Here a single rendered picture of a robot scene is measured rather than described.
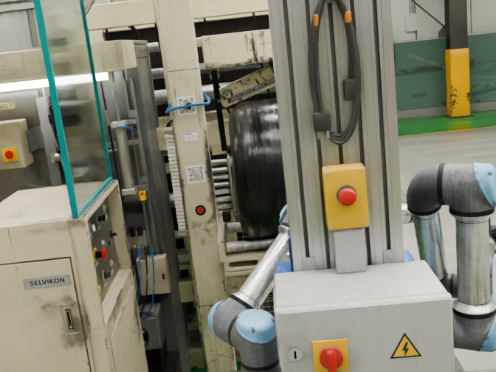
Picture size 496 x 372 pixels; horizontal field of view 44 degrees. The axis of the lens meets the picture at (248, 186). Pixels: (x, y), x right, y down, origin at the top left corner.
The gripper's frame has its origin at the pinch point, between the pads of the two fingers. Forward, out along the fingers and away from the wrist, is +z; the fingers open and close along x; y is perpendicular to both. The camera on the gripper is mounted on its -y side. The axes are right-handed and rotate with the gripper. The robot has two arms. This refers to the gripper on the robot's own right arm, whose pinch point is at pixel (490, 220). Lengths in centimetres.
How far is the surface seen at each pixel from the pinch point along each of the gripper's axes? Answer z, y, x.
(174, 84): -2, -70, -111
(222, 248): -6, 0, -105
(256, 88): 49, -60, -101
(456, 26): 934, -75, -154
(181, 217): -3, -14, -124
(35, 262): -85, -25, -121
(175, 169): -3, -35, -121
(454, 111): 929, 70, -181
